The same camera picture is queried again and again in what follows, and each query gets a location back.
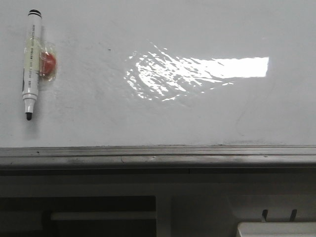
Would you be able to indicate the red round magnet with tape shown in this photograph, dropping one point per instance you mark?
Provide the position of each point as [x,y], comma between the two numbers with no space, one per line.
[48,61]

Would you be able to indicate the white whiteboard marker pen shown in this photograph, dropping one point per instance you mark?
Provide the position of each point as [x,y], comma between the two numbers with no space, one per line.
[31,71]

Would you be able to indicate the white whiteboard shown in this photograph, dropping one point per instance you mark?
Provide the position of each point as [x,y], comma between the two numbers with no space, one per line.
[164,72]

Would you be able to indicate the grey aluminium whiteboard tray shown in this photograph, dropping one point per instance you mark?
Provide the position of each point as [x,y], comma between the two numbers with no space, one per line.
[155,157]

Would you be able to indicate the white box lower right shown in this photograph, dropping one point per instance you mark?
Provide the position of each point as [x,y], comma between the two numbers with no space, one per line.
[277,229]

